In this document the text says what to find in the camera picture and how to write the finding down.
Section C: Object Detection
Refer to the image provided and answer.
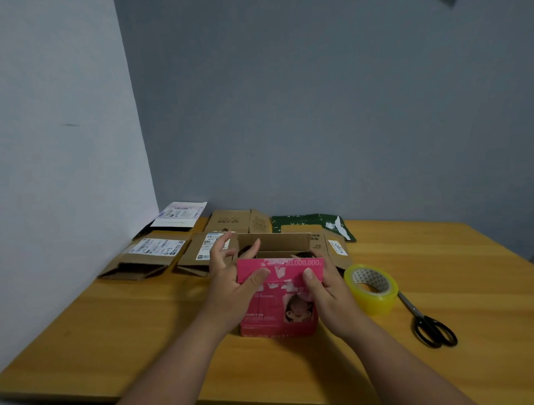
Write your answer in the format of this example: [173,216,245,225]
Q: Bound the person's left hand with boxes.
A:
[206,230,271,334]

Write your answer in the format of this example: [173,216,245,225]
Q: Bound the person's right hand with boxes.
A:
[302,249,368,339]

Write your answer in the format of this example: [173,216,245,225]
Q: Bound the yellow tape roll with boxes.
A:
[343,263,399,317]

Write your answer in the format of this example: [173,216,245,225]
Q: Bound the brown carton with label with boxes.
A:
[176,231,239,278]

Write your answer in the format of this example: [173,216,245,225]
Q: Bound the small brown cardboard box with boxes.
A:
[280,224,355,272]

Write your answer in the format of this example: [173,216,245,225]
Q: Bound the pink and black carton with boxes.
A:
[235,232,325,339]

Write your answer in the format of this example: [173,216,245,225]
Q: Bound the plain brown carton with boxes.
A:
[203,209,273,234]

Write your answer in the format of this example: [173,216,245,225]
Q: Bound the green box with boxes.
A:
[271,213,358,243]

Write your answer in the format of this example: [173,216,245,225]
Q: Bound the black box white label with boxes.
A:
[132,201,208,241]

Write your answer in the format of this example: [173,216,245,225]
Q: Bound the black scissors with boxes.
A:
[397,290,458,349]

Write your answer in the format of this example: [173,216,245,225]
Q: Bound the person's right forearm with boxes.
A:
[343,313,476,405]

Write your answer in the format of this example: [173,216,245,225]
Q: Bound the person's left forearm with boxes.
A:
[116,315,236,405]

